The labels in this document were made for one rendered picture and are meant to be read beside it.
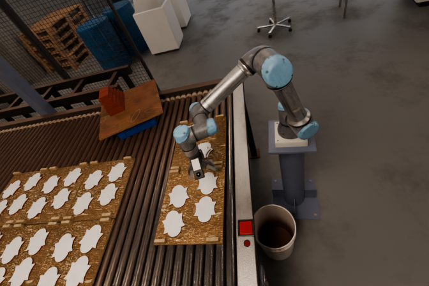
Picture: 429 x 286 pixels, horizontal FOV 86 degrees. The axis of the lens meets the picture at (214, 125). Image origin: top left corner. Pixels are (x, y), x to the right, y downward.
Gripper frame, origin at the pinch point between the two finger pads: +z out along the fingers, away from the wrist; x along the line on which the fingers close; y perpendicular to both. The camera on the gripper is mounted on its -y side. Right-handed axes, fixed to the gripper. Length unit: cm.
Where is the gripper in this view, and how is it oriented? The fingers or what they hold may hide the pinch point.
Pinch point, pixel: (204, 176)
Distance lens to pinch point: 126.3
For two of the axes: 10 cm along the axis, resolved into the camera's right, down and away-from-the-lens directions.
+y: -2.0, -6.7, 7.2
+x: -9.4, 3.3, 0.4
